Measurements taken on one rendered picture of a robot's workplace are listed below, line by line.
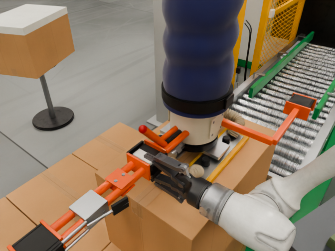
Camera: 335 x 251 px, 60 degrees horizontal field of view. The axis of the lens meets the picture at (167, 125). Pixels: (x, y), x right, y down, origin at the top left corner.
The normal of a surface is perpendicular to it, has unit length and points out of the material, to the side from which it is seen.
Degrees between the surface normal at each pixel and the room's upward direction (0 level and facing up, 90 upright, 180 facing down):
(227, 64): 75
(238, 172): 0
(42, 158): 0
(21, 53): 90
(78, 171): 0
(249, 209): 10
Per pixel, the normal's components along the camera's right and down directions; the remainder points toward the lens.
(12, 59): -0.24, 0.57
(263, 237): -0.38, 0.04
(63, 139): 0.00, -0.81
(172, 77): -0.74, 0.19
